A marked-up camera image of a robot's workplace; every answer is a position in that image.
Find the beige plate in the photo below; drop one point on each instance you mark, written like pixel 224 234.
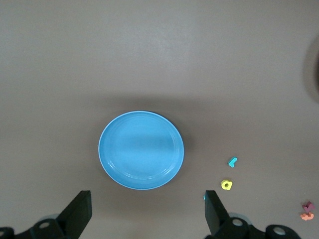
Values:
pixel 314 69

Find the orange foam letter t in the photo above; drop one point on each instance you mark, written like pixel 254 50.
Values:
pixel 307 216

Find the teal foam letter l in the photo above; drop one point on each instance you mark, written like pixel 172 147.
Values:
pixel 232 162

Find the blue plate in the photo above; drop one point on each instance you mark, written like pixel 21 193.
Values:
pixel 142 150

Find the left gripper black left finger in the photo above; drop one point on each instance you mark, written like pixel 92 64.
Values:
pixel 77 211

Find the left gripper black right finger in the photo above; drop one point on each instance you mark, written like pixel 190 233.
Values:
pixel 214 211

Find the dark red foam letter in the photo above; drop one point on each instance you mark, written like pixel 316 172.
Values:
pixel 307 207

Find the yellow foam letter D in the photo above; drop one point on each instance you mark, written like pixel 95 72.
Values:
pixel 223 185

